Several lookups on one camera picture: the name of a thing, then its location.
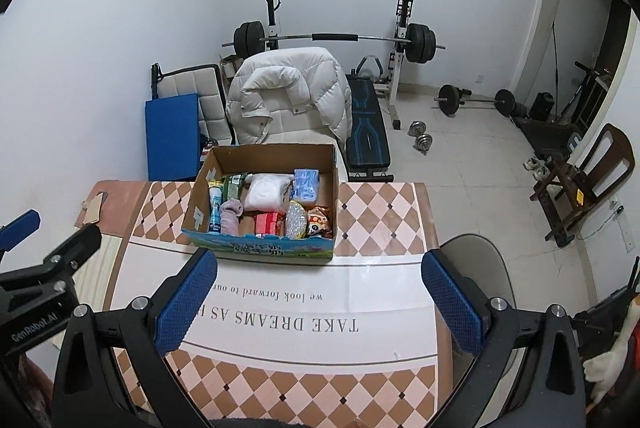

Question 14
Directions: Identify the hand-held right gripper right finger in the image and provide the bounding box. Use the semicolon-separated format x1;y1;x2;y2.
421;249;586;428

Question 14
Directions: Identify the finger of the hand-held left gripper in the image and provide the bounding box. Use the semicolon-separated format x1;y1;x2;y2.
0;209;42;251
0;224;102;309

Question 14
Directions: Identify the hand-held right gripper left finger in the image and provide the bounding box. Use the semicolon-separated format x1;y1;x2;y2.
51;248;219;428

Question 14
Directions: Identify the printed cardboard box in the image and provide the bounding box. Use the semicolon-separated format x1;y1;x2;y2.
181;143;341;264

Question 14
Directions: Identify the grey sock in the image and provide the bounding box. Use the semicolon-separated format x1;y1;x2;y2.
218;199;244;235

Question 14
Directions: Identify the blue white bottle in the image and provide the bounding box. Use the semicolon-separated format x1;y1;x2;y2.
207;181;224;233

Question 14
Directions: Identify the red snack packet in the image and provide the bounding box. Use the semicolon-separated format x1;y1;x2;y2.
254;211;286;237

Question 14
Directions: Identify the green snack packet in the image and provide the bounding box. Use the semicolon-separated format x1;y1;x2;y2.
222;173;248;201

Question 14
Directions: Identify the white soft bag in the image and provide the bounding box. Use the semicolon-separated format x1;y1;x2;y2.
243;173;293;213

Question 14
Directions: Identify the silver and yellow packet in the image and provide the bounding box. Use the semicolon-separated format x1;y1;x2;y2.
285;201;309;239

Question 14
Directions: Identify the panda print snack packet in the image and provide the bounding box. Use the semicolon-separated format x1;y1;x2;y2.
306;206;333;239

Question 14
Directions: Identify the blue tissue packet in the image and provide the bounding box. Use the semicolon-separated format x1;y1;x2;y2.
290;168;321;202

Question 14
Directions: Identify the person's left forearm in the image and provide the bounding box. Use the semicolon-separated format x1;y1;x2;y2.
0;353;56;428

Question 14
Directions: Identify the beige striped mat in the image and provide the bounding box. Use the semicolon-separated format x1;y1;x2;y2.
65;233;133;309

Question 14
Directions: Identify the brown cardboard piece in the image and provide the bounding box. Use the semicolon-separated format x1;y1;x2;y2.
80;191;109;225

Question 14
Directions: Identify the checkered table cover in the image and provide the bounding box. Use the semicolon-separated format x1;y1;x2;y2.
107;181;451;428

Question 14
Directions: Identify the black folded stand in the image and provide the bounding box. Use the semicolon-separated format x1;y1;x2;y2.
570;258;640;349

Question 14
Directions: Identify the blue folded mat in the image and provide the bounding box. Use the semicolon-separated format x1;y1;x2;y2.
145;92;201;182

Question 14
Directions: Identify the pair of white shoes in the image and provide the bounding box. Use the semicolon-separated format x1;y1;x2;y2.
523;155;551;181

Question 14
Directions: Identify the white duck plush toy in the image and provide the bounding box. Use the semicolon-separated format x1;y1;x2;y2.
582;303;640;404

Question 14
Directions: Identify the dark wooden chair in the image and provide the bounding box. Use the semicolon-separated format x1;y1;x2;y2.
529;123;636;249

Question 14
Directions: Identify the black and blue weight bench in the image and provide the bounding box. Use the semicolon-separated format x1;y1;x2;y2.
346;68;393;181

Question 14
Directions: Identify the short barbell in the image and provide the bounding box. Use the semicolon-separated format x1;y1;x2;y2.
434;84;516;118

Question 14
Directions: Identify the white quilted board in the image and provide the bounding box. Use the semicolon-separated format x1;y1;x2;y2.
151;63;233;146

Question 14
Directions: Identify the white barbell rack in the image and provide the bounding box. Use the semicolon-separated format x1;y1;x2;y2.
265;0;415;131

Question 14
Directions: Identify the white puffer jacket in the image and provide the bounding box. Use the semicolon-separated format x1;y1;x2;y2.
226;47;352;154

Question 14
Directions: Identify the brown cardboard carton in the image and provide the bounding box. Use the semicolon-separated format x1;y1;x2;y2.
217;54;242;80

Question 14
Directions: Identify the black scooter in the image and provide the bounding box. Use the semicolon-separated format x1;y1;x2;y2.
555;61;613;129

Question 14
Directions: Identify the long racked barbell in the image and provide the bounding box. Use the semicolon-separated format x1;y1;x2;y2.
221;21;446;63

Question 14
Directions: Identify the black power cable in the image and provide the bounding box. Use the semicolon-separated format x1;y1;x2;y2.
575;204;626;239

